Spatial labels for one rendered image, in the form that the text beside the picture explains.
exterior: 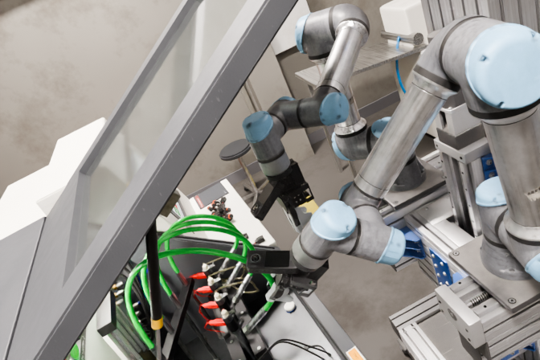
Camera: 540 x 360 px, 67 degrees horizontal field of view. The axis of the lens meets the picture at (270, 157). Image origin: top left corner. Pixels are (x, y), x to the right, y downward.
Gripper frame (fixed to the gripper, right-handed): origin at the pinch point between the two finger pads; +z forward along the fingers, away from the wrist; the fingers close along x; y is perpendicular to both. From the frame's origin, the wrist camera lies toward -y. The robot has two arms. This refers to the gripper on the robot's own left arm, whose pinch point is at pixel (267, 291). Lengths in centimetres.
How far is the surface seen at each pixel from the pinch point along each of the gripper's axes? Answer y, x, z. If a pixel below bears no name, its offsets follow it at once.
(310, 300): 20.5, 12.8, 22.6
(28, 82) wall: -181, 216, 171
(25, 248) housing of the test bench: -61, 4, 19
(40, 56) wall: -176, 229, 151
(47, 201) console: -64, 21, 23
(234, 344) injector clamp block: 0.9, -1.9, 32.4
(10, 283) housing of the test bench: -57, -9, 12
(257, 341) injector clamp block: 6.4, -1.6, 27.2
